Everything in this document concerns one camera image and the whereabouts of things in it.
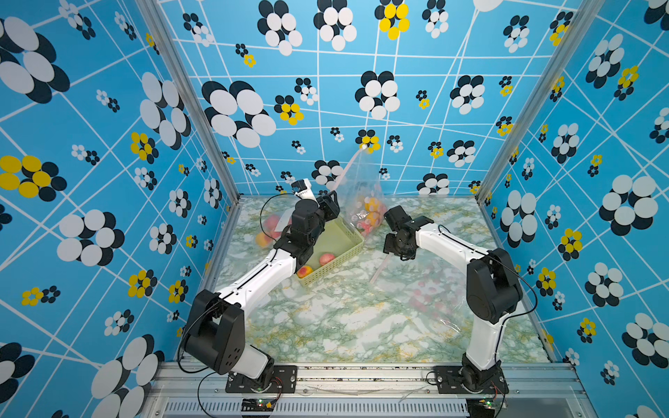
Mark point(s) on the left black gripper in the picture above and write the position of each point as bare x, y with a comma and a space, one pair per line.
330, 209

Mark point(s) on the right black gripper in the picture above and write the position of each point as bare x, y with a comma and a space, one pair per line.
408, 254

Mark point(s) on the pale green plastic basket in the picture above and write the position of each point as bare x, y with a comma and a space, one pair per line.
340, 239

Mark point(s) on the clear zip-top bag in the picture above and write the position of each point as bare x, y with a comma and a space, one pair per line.
275, 215

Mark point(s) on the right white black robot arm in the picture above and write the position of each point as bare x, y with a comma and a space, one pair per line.
492, 290

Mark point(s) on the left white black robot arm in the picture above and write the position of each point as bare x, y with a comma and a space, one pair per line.
215, 332

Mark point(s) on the pink peach front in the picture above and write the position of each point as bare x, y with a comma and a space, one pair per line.
326, 259

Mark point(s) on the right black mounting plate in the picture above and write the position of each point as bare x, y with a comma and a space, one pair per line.
467, 380

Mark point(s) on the black mounting plate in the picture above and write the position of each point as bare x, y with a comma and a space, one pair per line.
467, 380
278, 379

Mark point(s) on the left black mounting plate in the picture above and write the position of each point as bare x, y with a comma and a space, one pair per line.
278, 379

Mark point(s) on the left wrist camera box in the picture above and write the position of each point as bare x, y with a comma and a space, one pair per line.
302, 189

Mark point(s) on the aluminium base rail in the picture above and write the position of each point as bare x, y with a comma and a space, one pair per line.
375, 390

